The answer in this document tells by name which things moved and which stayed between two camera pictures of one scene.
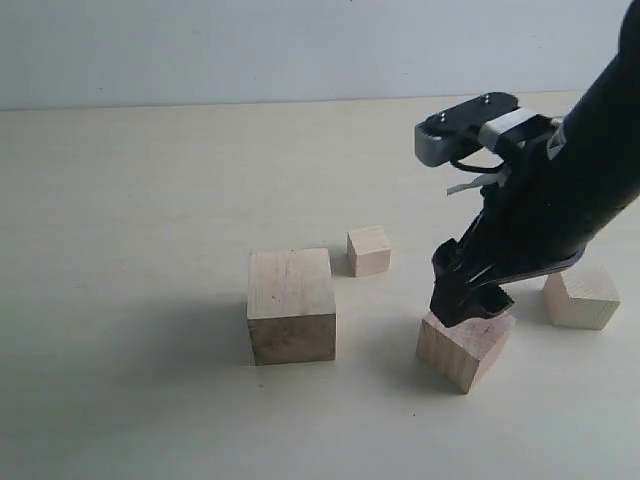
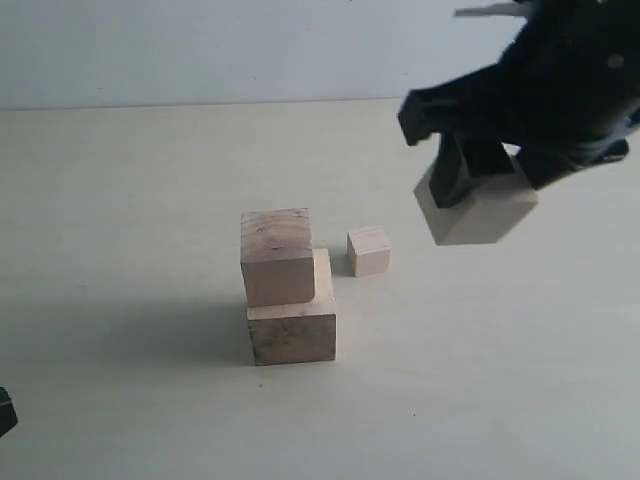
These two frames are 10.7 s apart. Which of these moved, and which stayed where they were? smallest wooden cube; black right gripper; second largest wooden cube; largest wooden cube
Moved: second largest wooden cube; black right gripper
Stayed: largest wooden cube; smallest wooden cube
